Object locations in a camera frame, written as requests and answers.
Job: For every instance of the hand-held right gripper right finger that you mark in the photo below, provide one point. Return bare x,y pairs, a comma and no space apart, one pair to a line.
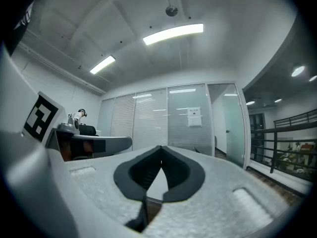
223,182

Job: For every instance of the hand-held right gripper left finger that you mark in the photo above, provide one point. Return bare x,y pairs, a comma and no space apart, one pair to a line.
99,185

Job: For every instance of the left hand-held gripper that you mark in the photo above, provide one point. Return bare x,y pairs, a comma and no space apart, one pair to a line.
27,157

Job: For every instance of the grey and white robot arm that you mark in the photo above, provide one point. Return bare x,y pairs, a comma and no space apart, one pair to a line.
70,126

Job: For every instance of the grey table top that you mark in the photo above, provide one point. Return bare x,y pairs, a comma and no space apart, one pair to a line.
158,185

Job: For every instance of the black bag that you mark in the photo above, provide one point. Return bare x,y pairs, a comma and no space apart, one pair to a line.
88,130

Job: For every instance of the frosted glass door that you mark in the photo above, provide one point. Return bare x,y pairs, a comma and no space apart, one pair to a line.
230,125

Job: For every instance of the black metal railing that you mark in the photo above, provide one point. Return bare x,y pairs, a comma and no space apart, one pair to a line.
274,147

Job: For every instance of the white paper notice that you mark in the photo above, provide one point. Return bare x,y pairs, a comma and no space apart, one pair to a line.
194,116

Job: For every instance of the display of assorted small goods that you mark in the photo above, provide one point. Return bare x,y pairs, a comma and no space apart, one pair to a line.
299,157

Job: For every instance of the round ceiling downlight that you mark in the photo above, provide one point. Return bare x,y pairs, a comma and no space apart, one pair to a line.
250,102
298,71
313,78
278,100

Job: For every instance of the glass partition with blinds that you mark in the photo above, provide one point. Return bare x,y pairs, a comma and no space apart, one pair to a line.
151,118

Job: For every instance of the black printed t-shirt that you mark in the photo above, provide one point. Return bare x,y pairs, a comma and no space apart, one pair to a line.
15,38

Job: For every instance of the long ceiling light panel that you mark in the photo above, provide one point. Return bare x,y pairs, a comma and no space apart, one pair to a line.
173,33
102,64

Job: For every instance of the round ceiling sensor dome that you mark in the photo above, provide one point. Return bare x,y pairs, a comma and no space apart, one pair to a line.
171,11

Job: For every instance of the white wall conduit pipe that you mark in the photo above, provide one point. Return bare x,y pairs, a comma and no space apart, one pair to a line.
62,71

